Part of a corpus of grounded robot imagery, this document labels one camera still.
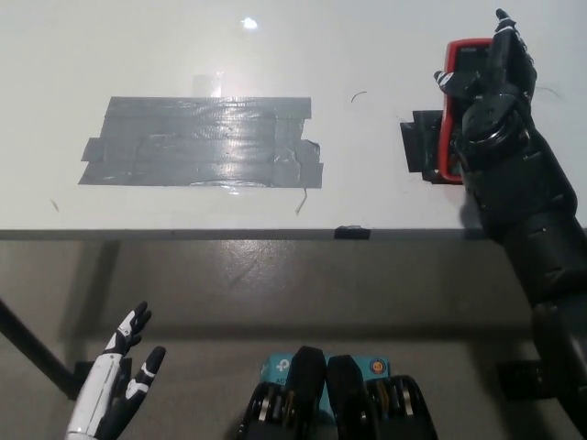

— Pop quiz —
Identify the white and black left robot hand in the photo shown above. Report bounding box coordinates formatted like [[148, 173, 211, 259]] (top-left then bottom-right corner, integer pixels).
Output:
[[66, 301, 167, 440]]

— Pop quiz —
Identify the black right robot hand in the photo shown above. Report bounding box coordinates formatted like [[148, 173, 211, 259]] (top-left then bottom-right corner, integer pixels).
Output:
[[433, 7, 537, 150]]

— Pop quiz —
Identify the red and black digital multimeter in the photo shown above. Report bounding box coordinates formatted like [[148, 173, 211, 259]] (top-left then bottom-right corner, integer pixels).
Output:
[[437, 38, 496, 184]]

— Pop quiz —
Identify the black and teal robot torso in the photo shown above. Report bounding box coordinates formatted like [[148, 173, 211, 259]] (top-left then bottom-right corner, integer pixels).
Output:
[[236, 346, 437, 440]]

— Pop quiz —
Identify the black metal table leg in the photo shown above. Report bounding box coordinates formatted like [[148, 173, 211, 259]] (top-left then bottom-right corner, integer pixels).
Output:
[[0, 297, 82, 404]]

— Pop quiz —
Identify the black tape patch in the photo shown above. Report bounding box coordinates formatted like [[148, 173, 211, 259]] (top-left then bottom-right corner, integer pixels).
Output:
[[399, 109, 464, 185]]

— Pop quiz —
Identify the grey duct tape patch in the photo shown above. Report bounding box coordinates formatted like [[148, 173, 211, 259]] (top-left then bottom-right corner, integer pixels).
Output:
[[76, 95, 325, 190]]

